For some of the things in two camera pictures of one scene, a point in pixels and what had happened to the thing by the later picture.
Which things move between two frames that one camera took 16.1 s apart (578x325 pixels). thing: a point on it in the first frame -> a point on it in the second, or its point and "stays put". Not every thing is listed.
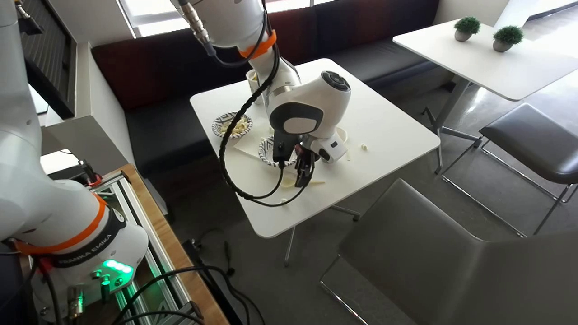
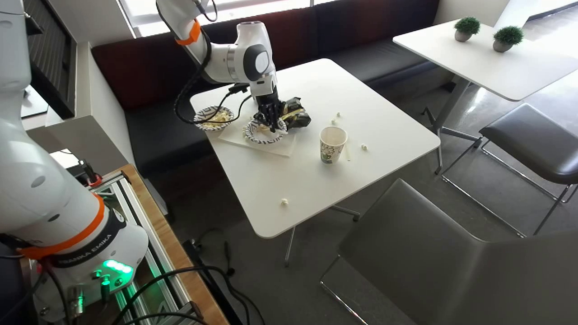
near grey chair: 413,263 stays put
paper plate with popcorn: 223,122 -> 214,119
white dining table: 382,142 stays put
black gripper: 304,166 -> 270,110
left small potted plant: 507,37 stays put
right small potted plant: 465,28 stays put
